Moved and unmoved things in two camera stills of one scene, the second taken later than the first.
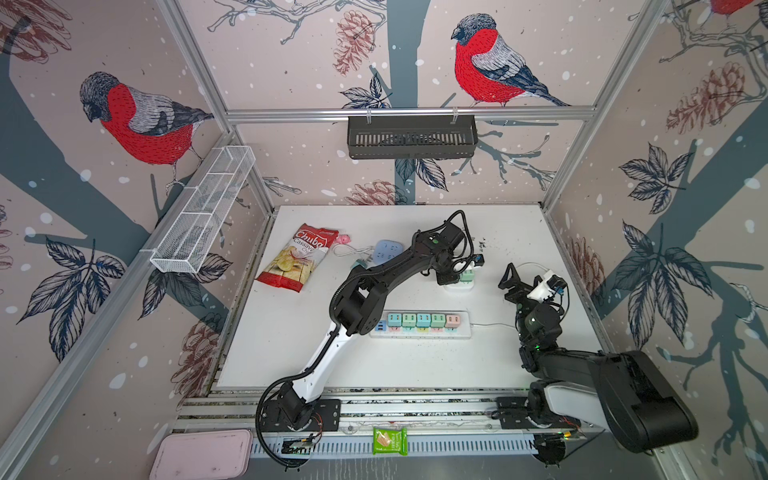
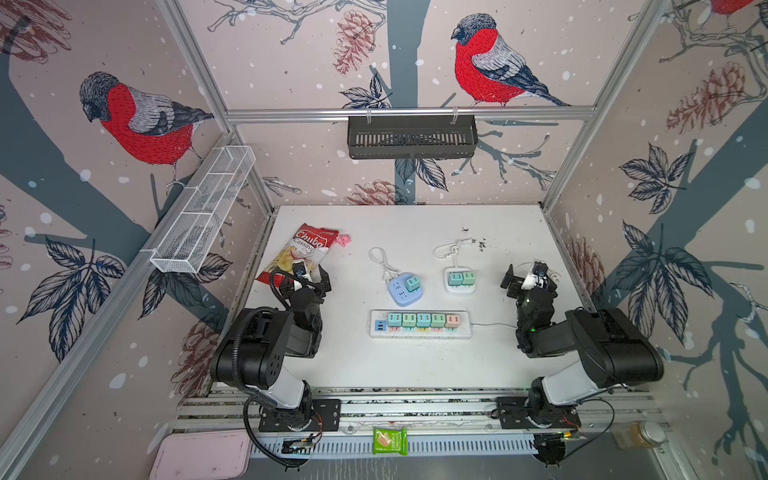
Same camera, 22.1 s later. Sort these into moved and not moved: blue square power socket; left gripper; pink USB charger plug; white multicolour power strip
Moved: blue square power socket; left gripper
Not moved: pink USB charger plug; white multicolour power strip
